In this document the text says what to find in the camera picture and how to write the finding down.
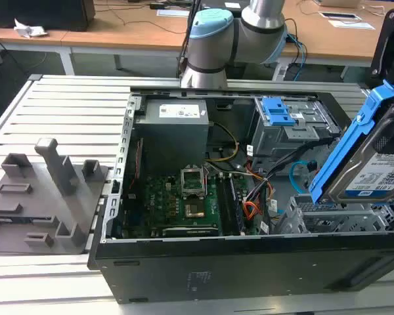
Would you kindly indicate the hard disk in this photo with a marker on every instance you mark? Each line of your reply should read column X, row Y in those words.
column 364, row 178

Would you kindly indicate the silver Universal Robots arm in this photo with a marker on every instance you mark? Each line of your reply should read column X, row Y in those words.
column 210, row 42

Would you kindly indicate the grey metal disk bay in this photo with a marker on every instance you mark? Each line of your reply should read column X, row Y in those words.
column 335, row 218

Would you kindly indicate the white paper sheet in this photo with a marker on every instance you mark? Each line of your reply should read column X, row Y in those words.
column 351, row 25
column 172, row 12

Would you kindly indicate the blue plastic drive latch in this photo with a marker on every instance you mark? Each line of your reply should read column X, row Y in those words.
column 277, row 111

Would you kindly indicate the grey metal drive cage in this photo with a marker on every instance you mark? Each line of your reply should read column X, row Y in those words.
column 275, row 138

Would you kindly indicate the black RAM stick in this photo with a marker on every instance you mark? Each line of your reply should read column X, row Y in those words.
column 236, row 206

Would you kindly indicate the grey power supply unit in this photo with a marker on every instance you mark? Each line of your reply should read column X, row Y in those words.
column 170, row 131

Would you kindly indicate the wooden desk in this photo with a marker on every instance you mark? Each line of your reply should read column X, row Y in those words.
column 16, row 36
column 134, row 29

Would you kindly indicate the black graphics card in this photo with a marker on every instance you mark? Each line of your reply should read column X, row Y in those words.
column 190, row 230

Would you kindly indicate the green motherboard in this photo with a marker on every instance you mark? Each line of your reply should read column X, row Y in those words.
column 164, row 203

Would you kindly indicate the black open PC case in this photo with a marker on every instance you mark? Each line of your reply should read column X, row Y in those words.
column 216, row 269

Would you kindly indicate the black box on desk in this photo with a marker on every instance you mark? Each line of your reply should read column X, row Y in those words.
column 42, row 14

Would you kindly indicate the grey parts rack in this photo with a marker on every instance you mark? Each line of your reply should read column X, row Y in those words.
column 62, row 197

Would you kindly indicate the crumpled white paper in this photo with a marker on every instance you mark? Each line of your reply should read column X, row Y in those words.
column 29, row 30

